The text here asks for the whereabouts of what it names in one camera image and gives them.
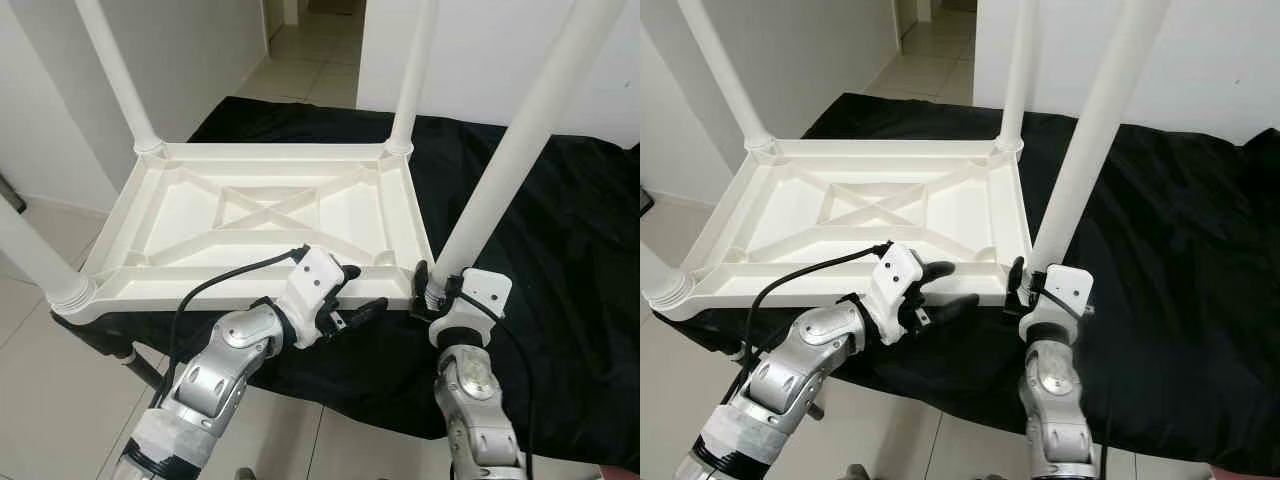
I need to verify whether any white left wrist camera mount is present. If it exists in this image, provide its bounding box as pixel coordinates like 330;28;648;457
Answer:
865;242;926;346
280;247;346;349

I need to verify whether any white plastic table top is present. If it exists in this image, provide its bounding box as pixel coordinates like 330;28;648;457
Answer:
650;138;1036;321
50;140;436;326

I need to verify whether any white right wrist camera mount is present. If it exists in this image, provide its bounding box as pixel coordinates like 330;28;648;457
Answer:
428;268;514;346
1018;263;1096;341

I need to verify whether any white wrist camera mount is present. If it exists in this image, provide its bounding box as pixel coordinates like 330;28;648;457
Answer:
865;242;926;346
428;268;514;346
280;247;346;349
1018;263;1096;341

